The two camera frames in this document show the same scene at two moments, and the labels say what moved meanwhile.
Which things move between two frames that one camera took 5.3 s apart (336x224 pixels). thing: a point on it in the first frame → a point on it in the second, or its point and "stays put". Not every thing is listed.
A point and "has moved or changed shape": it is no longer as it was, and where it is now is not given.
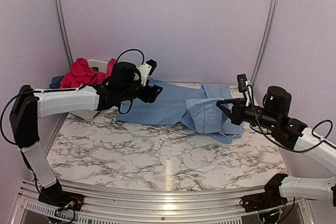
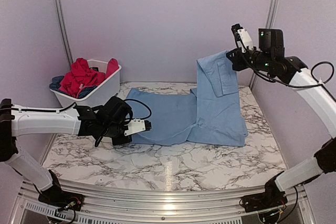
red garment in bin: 81,74 stays put
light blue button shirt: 192,104 has moved or changed shape
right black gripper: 237,115 → 238,63
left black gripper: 154,94 → 118,141
